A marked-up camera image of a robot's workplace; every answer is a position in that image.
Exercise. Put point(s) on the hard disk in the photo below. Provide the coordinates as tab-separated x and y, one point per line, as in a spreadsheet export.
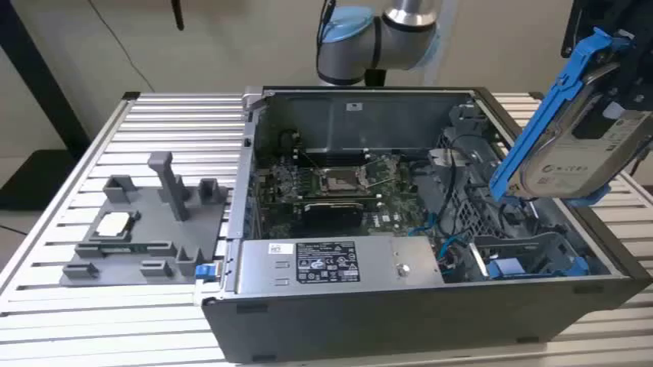
566	168

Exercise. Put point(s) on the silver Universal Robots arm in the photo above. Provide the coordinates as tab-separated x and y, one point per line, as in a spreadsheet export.
351	46

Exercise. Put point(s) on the grey metal disk bay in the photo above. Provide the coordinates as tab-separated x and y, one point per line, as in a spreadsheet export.
510	241

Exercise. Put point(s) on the blue empty disk carrier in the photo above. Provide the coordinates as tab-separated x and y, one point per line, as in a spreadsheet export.
515	267

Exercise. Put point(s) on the black RAM slot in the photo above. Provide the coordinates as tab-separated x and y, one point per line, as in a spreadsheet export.
331	154

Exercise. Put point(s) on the CPU socket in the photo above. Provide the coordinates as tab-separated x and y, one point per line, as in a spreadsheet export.
339	179

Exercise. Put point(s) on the grey power supply unit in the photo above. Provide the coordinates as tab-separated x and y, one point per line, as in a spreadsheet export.
356	264

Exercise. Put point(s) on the green motherboard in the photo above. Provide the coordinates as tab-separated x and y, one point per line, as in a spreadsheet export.
285	179

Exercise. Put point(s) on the black open PC case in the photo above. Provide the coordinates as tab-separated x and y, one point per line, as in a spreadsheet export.
356	329

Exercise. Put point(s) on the black antenna rod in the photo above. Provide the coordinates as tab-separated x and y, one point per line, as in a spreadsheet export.
176	15

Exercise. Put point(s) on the blue case latch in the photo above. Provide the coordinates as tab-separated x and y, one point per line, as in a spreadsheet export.
204	272

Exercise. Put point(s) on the grey parts rack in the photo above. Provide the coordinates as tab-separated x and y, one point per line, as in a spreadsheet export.
152	264

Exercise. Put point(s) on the green RAM stick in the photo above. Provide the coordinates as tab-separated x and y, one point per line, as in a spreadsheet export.
135	249

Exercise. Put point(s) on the silver CPU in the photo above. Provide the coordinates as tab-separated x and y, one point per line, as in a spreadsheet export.
116	225

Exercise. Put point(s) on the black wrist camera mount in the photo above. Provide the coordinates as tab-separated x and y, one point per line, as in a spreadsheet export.
571	34

